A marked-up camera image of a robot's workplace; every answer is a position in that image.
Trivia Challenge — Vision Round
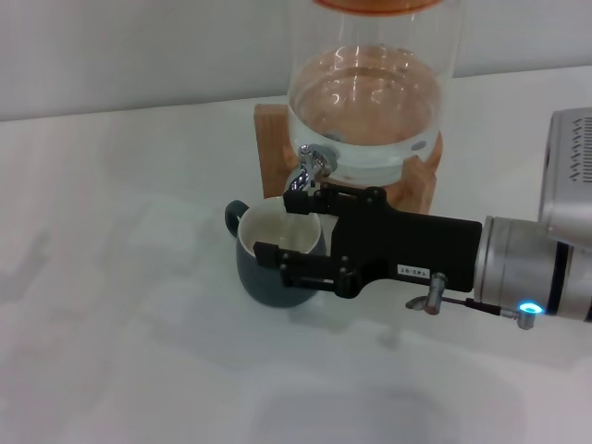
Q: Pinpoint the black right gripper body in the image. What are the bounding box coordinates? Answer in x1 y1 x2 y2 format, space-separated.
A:
328 187 485 301

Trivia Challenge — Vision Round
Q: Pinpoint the chrome dispenser faucet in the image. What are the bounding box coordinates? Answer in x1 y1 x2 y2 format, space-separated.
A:
285 143 339 193

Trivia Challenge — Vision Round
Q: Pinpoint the black ceramic cup white inside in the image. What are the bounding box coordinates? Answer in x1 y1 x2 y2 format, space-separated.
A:
224 199 330 309

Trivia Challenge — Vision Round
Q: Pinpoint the wooden dispenser stand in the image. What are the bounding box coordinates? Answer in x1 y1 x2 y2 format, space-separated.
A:
253 103 445 217

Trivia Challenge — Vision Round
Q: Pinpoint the glass water dispenser jar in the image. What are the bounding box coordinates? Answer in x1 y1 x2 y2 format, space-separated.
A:
285 0 465 186

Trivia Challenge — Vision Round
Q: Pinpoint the right gripper cable with plugs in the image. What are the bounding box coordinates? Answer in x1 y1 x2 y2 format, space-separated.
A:
405 271 548 331

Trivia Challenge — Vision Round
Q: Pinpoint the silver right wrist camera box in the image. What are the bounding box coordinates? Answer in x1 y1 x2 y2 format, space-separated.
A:
538 108 592 241

